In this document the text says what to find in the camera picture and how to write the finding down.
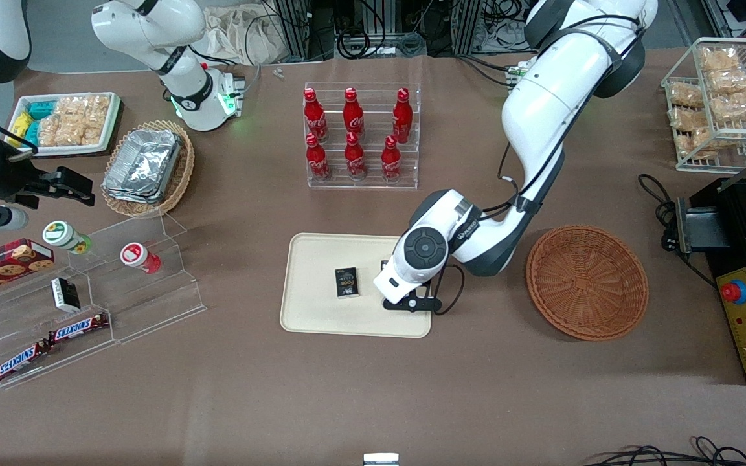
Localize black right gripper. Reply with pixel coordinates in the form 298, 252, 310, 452
0, 139, 96, 209

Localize white rectangular snack tray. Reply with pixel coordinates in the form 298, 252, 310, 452
8, 91, 122, 158

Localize beige plastic serving tray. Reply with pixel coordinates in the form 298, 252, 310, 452
280, 233, 433, 338

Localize light oval wicker basket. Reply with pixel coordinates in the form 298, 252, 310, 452
101, 120, 196, 219

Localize brown round wicker basket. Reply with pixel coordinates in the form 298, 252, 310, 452
526, 224, 650, 342

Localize green lidded drink bottle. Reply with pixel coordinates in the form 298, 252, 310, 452
42, 220, 93, 255

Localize clear bag of rice crackers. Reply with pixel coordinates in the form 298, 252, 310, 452
38, 116, 106, 147
54, 95, 112, 127

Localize small black card box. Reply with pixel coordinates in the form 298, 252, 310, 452
335, 267, 360, 299

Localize yellow snack packet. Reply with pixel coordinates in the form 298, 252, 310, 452
9, 111, 34, 140

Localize stacked aluminium foil containers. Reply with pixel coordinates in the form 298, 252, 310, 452
102, 128, 183, 199

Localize red lidded drink bottle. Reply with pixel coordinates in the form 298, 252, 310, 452
120, 241, 163, 275

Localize red chocolate chip cookie box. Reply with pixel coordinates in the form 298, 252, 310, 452
0, 238, 56, 300

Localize small black and white box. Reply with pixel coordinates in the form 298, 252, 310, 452
50, 277, 82, 313

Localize clear acrylic bottle rack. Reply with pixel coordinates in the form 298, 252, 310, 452
304, 82, 420, 190

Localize snickers chocolate bar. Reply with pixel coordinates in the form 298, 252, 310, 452
0, 342, 51, 383
47, 313, 111, 346

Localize clear acrylic step display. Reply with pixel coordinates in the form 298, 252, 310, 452
0, 212, 208, 391

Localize red cola bottle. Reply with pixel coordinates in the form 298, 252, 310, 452
345, 132, 367, 181
303, 88, 329, 143
381, 135, 403, 183
306, 133, 332, 181
392, 88, 414, 144
343, 87, 365, 140

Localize white crumpled cloth bag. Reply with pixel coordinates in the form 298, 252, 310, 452
203, 3, 291, 66

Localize clear bag of fried snacks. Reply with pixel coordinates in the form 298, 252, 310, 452
708, 68, 746, 95
668, 82, 706, 109
669, 107, 710, 133
710, 91, 746, 123
700, 47, 741, 72
677, 128, 736, 160

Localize black appliance base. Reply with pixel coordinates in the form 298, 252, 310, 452
675, 146, 746, 386

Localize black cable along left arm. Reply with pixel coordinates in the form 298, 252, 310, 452
433, 13, 647, 318

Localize black cables at arm base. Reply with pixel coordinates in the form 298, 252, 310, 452
456, 54, 517, 89

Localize black appliance power cable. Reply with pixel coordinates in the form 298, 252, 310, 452
637, 173, 718, 289

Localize black cables at table edge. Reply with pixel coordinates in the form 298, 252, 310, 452
582, 436, 746, 466

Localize coiled black cable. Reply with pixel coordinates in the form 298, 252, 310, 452
337, 25, 388, 60

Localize aluminium profile frame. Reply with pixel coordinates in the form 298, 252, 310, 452
273, 0, 336, 63

